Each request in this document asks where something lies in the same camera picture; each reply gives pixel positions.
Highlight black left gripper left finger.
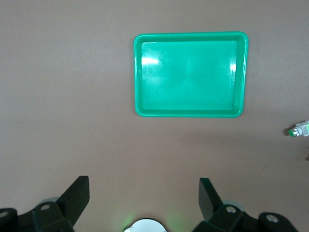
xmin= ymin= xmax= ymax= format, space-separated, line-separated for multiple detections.
xmin=0 ymin=175 xmax=91 ymax=232

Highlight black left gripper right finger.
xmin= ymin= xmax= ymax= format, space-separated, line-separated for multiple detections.
xmin=193 ymin=177 xmax=296 ymax=232

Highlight green push button switch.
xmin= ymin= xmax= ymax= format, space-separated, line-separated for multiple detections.
xmin=287 ymin=120 xmax=309 ymax=138

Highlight brown table mat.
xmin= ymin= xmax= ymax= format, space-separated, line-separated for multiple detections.
xmin=0 ymin=0 xmax=309 ymax=232

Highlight green plastic tray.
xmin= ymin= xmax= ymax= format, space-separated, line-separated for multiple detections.
xmin=133 ymin=30 xmax=249 ymax=118

